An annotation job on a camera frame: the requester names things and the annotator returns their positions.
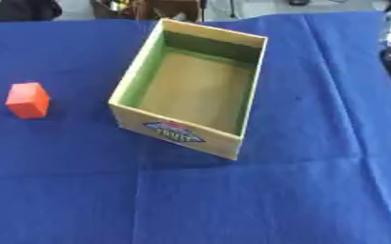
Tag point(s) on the tan cardboard box green inside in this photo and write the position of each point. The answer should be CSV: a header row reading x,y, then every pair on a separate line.
x,y
196,92

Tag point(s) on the brown wooden chair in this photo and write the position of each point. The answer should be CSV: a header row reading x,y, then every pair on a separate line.
x,y
149,9

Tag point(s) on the orange cube block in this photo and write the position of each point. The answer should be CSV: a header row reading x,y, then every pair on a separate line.
x,y
27,101

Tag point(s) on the person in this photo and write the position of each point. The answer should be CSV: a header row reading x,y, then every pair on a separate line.
x,y
18,9

